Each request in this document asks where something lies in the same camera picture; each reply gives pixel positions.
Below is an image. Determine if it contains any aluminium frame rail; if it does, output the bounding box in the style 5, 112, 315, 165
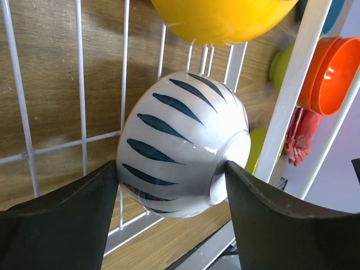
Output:
166, 221, 235, 269

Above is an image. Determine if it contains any red plastic bag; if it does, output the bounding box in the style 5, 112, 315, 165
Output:
284, 107, 323, 166

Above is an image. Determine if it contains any red orange bowl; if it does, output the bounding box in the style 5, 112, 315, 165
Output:
297, 36, 342, 110
310, 37, 359, 116

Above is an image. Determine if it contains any yellow orange bowl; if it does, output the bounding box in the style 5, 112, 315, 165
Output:
151, 0, 297, 47

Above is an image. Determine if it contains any blue bowl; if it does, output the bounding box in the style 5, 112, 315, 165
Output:
296, 0, 347, 35

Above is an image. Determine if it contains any lime green bowl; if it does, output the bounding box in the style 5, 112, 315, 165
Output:
269, 42, 295, 93

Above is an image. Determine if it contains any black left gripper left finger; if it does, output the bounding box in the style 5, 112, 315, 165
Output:
1, 160, 119, 269

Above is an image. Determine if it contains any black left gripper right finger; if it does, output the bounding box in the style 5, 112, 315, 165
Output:
225, 161, 359, 269

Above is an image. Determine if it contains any white wire dish rack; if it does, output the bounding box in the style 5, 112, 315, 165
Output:
0, 0, 360, 258

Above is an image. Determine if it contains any white black striped bowl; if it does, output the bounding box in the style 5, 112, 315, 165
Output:
116, 71, 251, 218

